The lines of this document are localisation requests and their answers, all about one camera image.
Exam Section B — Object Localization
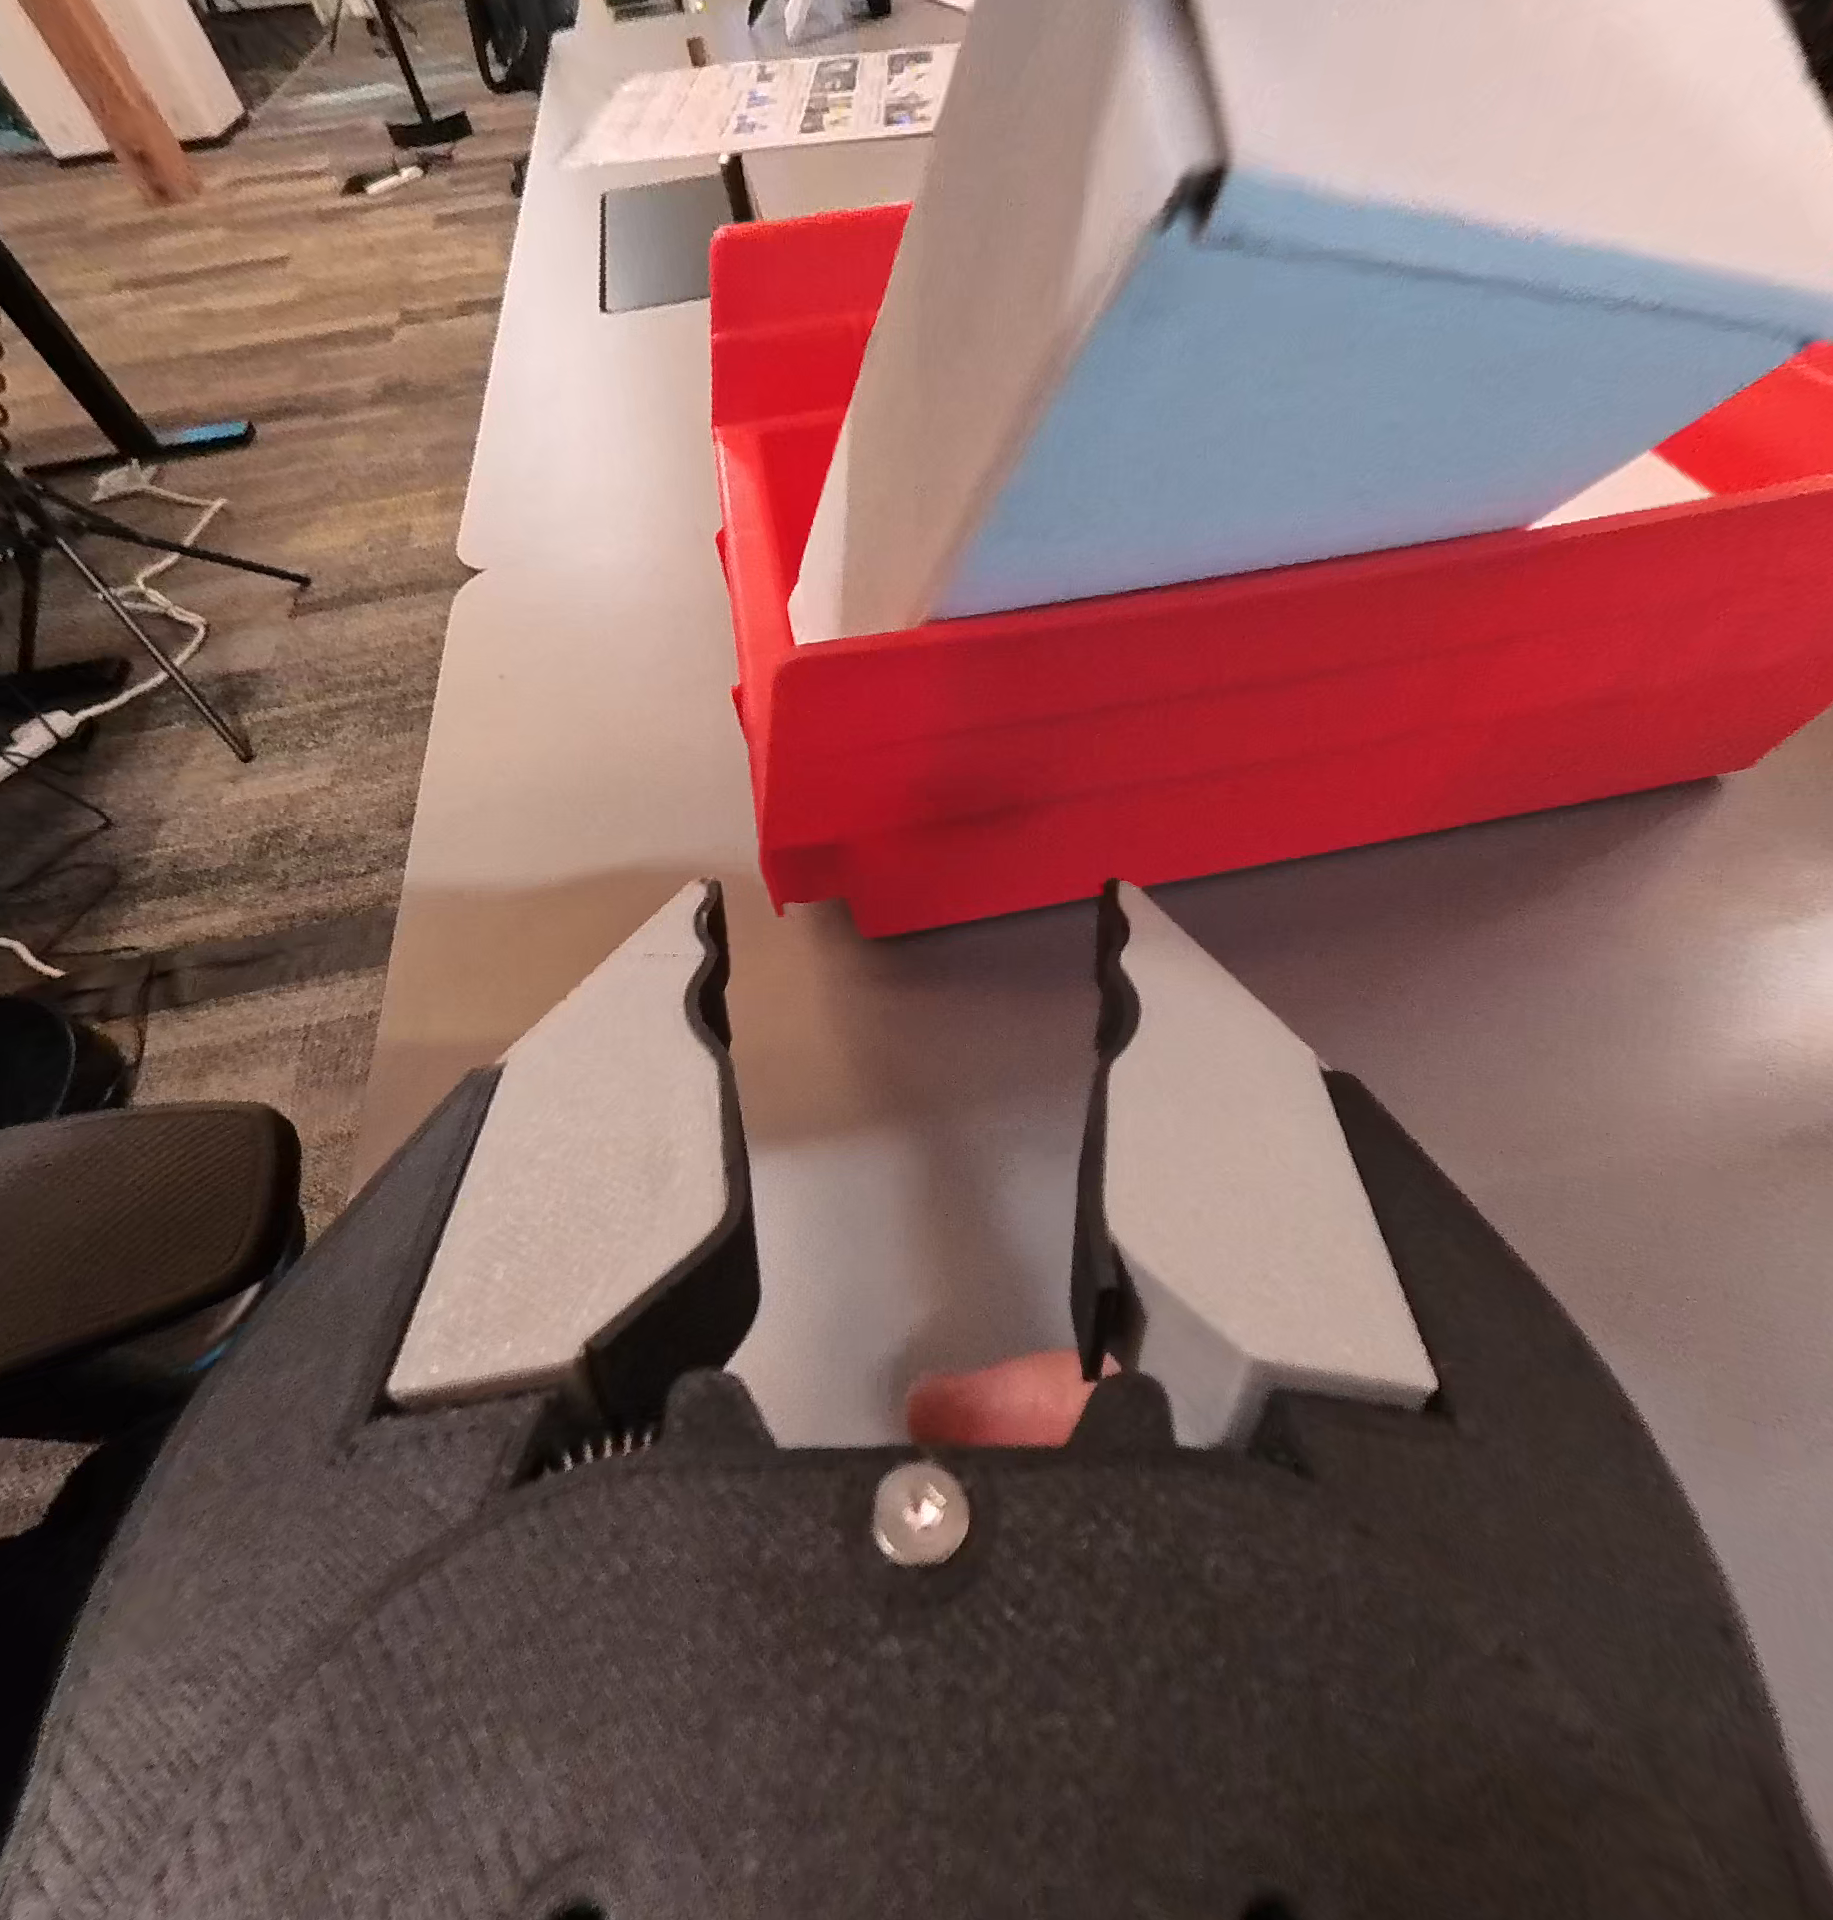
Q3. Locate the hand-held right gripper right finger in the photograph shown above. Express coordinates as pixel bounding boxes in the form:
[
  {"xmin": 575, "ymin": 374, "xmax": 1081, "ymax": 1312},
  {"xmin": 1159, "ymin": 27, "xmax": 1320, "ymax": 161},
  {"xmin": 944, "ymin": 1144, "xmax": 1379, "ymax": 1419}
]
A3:
[{"xmin": 1072, "ymin": 876, "xmax": 1440, "ymax": 1454}]

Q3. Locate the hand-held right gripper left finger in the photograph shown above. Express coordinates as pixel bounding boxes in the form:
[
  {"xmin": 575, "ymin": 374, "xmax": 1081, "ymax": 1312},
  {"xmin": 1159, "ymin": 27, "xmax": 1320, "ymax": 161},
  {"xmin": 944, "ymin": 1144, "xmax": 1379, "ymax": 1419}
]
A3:
[{"xmin": 387, "ymin": 876, "xmax": 756, "ymax": 1408}]

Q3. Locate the red plastic bin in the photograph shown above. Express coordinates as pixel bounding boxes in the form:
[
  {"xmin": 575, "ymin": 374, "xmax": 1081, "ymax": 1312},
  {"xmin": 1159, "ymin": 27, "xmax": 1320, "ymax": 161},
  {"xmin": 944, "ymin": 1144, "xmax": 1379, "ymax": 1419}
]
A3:
[{"xmin": 708, "ymin": 201, "xmax": 1833, "ymax": 940}]

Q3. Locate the white cardboard mailer box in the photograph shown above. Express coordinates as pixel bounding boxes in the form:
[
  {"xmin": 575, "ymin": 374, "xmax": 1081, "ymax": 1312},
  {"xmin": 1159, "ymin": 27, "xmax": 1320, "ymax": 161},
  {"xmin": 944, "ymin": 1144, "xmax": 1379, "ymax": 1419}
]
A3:
[
  {"xmin": 785, "ymin": 0, "xmax": 1833, "ymax": 653},
  {"xmin": 1527, "ymin": 447, "xmax": 1717, "ymax": 535}
]

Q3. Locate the black office chair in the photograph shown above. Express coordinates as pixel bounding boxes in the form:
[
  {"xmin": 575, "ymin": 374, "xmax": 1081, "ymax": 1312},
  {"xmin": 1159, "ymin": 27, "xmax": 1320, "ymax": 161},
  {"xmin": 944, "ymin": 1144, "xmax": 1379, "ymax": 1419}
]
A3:
[{"xmin": 0, "ymin": 1100, "xmax": 307, "ymax": 1401}]

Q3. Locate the white power strip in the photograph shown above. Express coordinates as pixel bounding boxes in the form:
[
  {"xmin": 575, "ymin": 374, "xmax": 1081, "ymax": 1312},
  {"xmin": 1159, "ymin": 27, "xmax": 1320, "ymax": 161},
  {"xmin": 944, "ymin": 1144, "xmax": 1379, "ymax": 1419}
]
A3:
[{"xmin": 0, "ymin": 708, "xmax": 105, "ymax": 816}]

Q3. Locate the black tripod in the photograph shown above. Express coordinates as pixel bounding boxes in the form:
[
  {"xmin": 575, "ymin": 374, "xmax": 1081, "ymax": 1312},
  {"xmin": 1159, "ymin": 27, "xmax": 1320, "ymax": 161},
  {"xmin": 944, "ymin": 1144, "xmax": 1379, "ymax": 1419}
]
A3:
[{"xmin": 0, "ymin": 423, "xmax": 313, "ymax": 766}]

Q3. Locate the black pole stand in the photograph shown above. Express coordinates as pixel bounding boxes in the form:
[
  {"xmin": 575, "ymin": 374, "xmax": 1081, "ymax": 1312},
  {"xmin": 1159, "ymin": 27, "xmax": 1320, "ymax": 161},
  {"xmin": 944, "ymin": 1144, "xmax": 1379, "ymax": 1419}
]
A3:
[{"xmin": 0, "ymin": 190, "xmax": 255, "ymax": 479}]

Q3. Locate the black floor stand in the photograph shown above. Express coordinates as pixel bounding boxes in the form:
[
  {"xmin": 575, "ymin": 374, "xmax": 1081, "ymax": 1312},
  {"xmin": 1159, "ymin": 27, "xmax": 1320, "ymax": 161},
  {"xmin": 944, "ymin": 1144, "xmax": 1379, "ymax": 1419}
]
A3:
[{"xmin": 327, "ymin": 0, "xmax": 473, "ymax": 154}]

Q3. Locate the printed desk sheet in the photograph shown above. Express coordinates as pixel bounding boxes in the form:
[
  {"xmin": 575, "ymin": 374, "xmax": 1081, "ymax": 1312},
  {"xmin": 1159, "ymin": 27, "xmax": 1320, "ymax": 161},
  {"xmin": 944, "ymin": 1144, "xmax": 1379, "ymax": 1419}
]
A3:
[{"xmin": 560, "ymin": 43, "xmax": 964, "ymax": 171}]

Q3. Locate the wooden beam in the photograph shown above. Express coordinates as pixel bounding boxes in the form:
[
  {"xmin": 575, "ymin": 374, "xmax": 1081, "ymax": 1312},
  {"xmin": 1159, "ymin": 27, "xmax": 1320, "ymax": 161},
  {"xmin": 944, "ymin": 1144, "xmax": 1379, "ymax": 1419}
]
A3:
[{"xmin": 13, "ymin": 0, "xmax": 202, "ymax": 201}]

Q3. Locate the white rope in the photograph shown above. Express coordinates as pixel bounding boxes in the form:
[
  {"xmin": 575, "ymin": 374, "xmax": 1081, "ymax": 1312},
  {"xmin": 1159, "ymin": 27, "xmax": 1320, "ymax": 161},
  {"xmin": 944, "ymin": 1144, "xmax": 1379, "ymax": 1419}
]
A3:
[{"xmin": 84, "ymin": 462, "xmax": 235, "ymax": 708}]

